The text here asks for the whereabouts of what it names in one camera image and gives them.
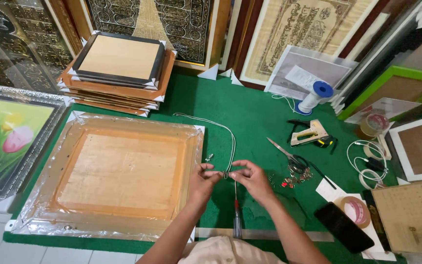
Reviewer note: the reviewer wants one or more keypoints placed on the person's left hand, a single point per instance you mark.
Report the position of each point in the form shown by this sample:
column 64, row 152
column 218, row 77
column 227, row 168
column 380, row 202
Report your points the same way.
column 200, row 187

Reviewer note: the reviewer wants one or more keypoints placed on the person's right hand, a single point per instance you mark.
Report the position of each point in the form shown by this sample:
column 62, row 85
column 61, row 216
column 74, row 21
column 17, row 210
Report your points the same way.
column 256, row 181

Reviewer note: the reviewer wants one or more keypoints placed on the small metal screw hook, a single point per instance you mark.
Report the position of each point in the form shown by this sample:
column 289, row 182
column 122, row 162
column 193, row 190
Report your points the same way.
column 209, row 158

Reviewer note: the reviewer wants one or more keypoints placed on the pile of small metal hangers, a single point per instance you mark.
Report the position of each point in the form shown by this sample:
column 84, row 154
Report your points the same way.
column 295, row 178

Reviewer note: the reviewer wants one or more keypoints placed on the green carpet mat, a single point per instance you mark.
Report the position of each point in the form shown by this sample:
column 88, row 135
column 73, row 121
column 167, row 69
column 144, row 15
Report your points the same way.
column 258, row 117

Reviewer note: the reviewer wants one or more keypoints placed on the black pen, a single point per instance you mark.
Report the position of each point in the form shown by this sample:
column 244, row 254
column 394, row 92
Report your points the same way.
column 322, row 175

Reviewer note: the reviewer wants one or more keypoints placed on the person's beige shirt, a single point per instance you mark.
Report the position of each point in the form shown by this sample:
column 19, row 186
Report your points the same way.
column 229, row 253

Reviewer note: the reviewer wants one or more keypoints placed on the staple gun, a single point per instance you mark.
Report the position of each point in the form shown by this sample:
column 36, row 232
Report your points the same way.
column 311, row 134

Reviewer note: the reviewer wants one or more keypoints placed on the black smartphone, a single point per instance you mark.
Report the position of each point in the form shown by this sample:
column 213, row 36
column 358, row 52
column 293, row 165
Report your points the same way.
column 344, row 227

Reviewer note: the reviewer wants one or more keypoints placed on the brown packing tape roll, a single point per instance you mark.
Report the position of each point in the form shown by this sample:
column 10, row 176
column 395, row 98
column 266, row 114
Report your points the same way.
column 355, row 211

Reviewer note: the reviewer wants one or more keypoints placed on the white paper sheet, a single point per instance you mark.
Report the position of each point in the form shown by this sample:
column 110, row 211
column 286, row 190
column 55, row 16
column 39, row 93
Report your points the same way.
column 357, row 227

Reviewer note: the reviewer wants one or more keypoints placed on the black charger adapter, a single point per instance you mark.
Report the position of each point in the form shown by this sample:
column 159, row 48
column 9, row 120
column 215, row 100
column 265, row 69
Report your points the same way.
column 374, row 164

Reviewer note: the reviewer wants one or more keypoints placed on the plastic sleeve with papers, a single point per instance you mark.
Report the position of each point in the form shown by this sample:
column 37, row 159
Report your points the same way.
column 308, row 73

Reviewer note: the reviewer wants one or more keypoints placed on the clear tape roll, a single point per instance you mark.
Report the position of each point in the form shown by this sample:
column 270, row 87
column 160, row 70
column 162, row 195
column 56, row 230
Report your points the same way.
column 374, row 125

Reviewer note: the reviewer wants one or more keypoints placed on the stack of picture frames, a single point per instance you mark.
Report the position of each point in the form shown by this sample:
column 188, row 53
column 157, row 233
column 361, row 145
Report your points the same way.
column 117, row 73

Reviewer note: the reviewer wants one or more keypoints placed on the beige calligraphy framed picture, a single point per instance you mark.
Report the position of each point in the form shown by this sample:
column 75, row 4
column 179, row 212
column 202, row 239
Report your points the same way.
column 299, row 33

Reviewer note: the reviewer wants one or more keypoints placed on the brown cardboard calendar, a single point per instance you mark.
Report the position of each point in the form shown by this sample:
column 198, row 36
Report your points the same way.
column 412, row 218

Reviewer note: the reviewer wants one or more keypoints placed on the gold calligraphy framed picture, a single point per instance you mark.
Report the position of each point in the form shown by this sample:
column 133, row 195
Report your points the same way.
column 181, row 25

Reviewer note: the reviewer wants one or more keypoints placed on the green-framed board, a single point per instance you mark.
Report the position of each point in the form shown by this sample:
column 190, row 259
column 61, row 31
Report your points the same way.
column 394, row 88

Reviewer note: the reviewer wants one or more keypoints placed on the white-framed brown board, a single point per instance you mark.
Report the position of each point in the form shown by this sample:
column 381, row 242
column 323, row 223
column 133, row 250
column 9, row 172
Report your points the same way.
column 421, row 146

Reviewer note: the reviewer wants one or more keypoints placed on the black gold calligraphy panel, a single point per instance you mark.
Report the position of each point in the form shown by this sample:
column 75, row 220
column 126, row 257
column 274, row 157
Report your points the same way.
column 17, row 44

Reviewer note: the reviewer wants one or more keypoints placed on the plastic-wrapped orange picture frame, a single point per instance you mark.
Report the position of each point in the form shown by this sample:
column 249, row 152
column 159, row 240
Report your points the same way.
column 119, row 172

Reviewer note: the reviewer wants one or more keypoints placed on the tulip painting in silver frame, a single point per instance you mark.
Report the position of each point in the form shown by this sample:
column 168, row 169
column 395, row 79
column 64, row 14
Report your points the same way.
column 11, row 143

